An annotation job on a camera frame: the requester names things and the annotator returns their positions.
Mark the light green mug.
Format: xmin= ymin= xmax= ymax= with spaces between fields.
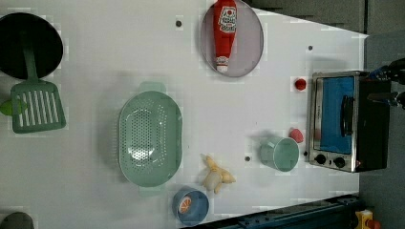
xmin=259 ymin=136 xmax=299 ymax=172

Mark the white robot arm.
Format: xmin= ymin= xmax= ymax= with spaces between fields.
xmin=367 ymin=58 xmax=405 ymax=109

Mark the green perforated colander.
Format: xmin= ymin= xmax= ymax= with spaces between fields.
xmin=117 ymin=81 xmax=182 ymax=197

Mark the peeled toy banana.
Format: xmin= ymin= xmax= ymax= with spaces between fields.
xmin=202 ymin=155 xmax=236 ymax=194

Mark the grey round plate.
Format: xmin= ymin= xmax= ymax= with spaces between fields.
xmin=200 ymin=0 xmax=265 ymax=78

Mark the orange slice toy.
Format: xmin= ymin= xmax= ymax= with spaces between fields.
xmin=178 ymin=196 xmax=192 ymax=214

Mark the blue bowl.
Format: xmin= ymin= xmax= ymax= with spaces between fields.
xmin=172 ymin=186 xmax=209 ymax=227

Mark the pink strawberry toy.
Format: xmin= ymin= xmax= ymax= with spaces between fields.
xmin=289 ymin=129 xmax=304 ymax=143

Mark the red ketchup bottle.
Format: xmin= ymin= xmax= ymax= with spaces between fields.
xmin=213 ymin=0 xmax=237 ymax=73

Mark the silver toaster oven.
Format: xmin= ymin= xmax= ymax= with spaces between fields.
xmin=309 ymin=71 xmax=390 ymax=173

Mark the green slotted spatula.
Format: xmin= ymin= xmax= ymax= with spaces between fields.
xmin=11 ymin=31 xmax=66 ymax=134

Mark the black frying pan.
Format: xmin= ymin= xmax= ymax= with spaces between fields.
xmin=0 ymin=12 xmax=64 ymax=79

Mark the yellow emergency stop box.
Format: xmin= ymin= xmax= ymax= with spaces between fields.
xmin=355 ymin=210 xmax=381 ymax=229

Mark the lime green toy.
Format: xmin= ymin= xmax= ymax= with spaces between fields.
xmin=0 ymin=99 xmax=27 ymax=116

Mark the grey round object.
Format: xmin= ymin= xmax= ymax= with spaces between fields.
xmin=0 ymin=212 xmax=34 ymax=229

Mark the blue metal frame rail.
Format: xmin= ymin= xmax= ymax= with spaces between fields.
xmin=182 ymin=195 xmax=365 ymax=229

